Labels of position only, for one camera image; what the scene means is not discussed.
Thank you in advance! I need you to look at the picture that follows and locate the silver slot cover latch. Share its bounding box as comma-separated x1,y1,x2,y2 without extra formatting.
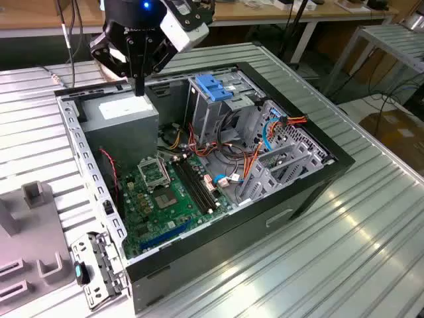
70,231,131,311

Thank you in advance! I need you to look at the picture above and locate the red black wire bundle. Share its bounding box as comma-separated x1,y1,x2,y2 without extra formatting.
187,121,248,162

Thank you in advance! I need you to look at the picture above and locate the green motherboard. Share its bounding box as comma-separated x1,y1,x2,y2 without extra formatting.
117,154,233,261

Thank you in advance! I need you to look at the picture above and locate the wooden desk white frame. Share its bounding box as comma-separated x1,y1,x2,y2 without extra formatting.
208,0,400,66
0,0,107,39

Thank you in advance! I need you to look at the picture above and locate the CPU socket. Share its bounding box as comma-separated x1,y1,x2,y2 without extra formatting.
150,186,182,212

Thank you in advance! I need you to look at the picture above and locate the blue data wire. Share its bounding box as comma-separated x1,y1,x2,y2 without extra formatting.
261,107,288,156

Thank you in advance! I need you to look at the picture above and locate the grey power supply unit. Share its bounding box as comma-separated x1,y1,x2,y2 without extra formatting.
78,89,160,170

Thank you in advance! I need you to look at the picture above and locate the black tripod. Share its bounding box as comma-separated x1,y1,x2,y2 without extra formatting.
277,0,311,66

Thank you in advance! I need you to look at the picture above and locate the silver disk bay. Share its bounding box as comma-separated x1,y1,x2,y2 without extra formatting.
235,99,336,209

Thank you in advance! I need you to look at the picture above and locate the yellow black wire bundle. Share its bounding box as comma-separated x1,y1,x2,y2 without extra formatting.
158,121,186,150

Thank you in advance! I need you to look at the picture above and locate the cable with metal connector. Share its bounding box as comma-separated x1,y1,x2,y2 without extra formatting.
36,0,85,89

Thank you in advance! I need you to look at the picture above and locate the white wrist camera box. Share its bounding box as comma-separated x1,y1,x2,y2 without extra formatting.
158,0,215,54

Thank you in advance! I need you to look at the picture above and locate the orange wire bundle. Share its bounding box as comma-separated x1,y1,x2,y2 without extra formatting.
242,140,266,182

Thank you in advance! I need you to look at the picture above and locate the blue plastic drive bracket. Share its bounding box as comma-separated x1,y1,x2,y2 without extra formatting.
194,74,235,103

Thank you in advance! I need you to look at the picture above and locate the orange red power wire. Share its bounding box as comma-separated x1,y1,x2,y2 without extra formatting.
266,114,309,140

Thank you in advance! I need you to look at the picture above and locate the small blue wire white plug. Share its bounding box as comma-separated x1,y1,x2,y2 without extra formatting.
211,172,245,190

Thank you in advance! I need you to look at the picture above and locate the blue expansion slot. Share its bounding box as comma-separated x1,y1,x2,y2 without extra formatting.
138,217,195,252

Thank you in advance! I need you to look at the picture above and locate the black RAM slot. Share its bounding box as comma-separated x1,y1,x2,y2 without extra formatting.
172,160,209,215
185,157,221,208
182,158,217,210
177,160,213,213

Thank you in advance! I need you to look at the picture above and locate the metal socket cover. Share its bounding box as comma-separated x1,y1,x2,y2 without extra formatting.
136,156,172,193

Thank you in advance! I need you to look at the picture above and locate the black open PC case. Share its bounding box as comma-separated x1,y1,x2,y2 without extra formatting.
54,61,357,315

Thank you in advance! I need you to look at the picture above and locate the black blue latch knob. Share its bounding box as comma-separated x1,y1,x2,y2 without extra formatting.
72,260,91,288

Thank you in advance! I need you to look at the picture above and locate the grey parts rack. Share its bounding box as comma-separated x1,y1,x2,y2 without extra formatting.
0,180,76,315

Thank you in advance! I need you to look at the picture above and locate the silver optical drive cage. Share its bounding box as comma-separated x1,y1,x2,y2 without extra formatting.
184,68,268,148

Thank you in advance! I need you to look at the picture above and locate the brown cardboard box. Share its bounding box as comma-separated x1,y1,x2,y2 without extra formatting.
358,111,424,166

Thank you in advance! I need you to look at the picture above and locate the red black fan wire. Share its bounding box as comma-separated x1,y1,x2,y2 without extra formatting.
98,148,121,203

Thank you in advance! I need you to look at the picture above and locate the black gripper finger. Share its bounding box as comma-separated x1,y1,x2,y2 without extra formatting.
88,31,140,97
138,35,178,97

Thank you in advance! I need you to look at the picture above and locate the grey slatted metal table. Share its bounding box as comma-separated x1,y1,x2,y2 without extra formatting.
320,23,424,100

